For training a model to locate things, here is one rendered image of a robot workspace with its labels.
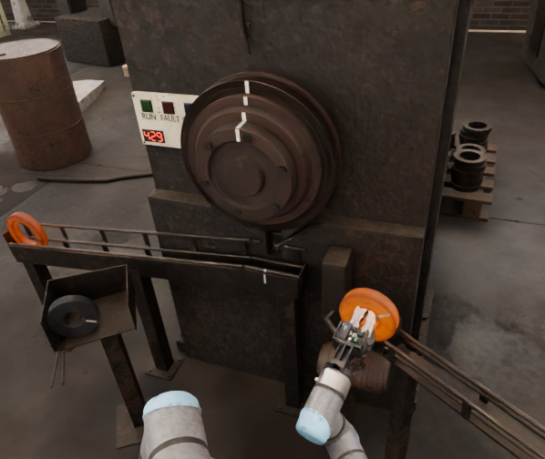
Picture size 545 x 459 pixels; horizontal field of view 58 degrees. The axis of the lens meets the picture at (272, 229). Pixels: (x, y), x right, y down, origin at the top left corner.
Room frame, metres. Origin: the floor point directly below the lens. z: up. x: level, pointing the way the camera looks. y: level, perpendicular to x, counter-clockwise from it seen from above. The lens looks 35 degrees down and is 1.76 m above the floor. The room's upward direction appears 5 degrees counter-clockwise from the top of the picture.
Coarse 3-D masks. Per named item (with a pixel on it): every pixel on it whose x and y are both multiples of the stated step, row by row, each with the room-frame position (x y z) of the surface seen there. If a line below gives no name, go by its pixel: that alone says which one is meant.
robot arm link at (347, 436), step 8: (344, 424) 0.64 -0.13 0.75; (344, 432) 0.63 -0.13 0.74; (352, 432) 0.64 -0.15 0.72; (328, 440) 0.62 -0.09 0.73; (336, 440) 0.62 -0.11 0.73; (344, 440) 0.61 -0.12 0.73; (352, 440) 0.61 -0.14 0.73; (328, 448) 0.61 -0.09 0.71; (336, 448) 0.60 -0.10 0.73; (344, 448) 0.59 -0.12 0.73; (352, 448) 0.59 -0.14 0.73; (360, 448) 0.60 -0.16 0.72; (336, 456) 0.58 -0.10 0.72
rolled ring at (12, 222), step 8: (16, 216) 1.69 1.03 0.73; (24, 216) 1.69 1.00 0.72; (8, 224) 1.72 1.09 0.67; (16, 224) 1.73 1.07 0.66; (32, 224) 1.67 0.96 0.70; (16, 232) 1.72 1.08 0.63; (40, 232) 1.66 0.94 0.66; (16, 240) 1.72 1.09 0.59; (24, 240) 1.71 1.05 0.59; (32, 240) 1.72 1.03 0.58; (40, 240) 1.66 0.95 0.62
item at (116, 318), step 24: (48, 288) 1.25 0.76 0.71; (72, 288) 1.29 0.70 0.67; (96, 288) 1.30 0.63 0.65; (120, 288) 1.32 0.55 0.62; (72, 312) 1.25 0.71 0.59; (120, 312) 1.21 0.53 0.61; (48, 336) 1.08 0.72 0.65; (96, 336) 1.12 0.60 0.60; (120, 336) 1.22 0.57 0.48; (120, 360) 1.18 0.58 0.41; (120, 384) 1.17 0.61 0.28; (120, 408) 1.27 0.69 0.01; (120, 432) 1.16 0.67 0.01
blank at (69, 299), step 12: (60, 300) 1.14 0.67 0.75; (72, 300) 1.14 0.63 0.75; (84, 300) 1.15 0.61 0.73; (48, 312) 1.12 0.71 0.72; (60, 312) 1.12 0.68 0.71; (84, 312) 1.14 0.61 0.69; (96, 312) 1.14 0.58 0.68; (48, 324) 1.11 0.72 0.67; (60, 324) 1.12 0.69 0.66; (72, 324) 1.14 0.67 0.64; (84, 324) 1.13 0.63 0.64; (96, 324) 1.14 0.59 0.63; (72, 336) 1.12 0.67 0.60
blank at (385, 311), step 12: (360, 288) 0.92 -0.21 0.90; (348, 300) 0.91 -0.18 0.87; (360, 300) 0.89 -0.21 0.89; (372, 300) 0.88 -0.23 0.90; (384, 300) 0.88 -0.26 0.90; (348, 312) 0.91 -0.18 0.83; (384, 312) 0.86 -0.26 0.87; (396, 312) 0.87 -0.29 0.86; (360, 324) 0.89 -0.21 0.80; (384, 324) 0.86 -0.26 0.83; (396, 324) 0.85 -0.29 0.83; (384, 336) 0.86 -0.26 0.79
